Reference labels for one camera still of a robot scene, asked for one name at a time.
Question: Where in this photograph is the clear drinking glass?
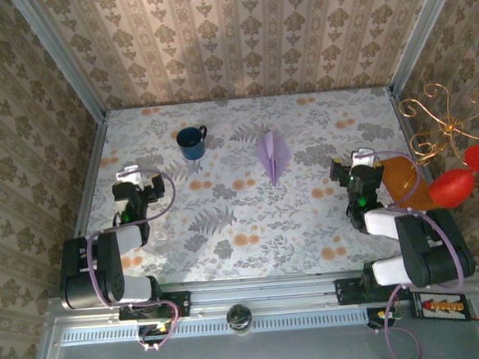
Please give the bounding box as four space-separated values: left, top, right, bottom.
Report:
142 225 175 257

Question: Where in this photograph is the lavender paper sheet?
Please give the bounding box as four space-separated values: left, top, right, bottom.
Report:
253 129 294 187

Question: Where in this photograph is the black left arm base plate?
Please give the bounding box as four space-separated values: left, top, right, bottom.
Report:
116 289 192 323

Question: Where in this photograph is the black round knob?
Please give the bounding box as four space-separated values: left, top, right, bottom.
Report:
226 302 254 337

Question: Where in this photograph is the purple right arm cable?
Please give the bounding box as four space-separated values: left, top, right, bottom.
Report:
356 144 472 359

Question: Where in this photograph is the brown wooden board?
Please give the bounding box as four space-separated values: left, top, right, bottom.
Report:
380 152 440 214

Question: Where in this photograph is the small black circuit board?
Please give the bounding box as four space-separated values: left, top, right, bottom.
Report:
136 321 174 347
365 306 403 330

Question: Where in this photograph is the gold wire ornament stand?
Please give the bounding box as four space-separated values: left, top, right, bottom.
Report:
395 79 479 188

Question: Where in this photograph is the grey slotted cable duct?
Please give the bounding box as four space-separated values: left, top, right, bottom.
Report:
58 306 370 348

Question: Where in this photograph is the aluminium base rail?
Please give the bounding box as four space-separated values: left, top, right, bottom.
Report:
45 265 479 328

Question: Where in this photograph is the large red egg ornament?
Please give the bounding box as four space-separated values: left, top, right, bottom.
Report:
427 166 479 211

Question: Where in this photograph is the aluminium frame side rail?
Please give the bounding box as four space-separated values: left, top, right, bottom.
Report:
387 81 469 271
48 114 119 296

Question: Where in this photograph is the aluminium frame post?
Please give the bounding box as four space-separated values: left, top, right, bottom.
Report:
382 0 471 96
11 0 107 127

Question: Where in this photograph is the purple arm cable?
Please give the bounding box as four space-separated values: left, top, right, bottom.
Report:
80 166 188 357
356 144 472 359

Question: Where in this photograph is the black power distribution board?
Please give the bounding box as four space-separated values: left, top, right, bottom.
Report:
411 288 471 325

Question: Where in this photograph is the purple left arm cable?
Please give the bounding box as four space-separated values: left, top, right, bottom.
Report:
80 166 188 357

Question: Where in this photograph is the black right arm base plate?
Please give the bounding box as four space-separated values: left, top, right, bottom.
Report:
335 273 412 307

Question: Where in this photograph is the dark blue mug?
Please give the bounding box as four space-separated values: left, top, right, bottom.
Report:
175 125 210 161

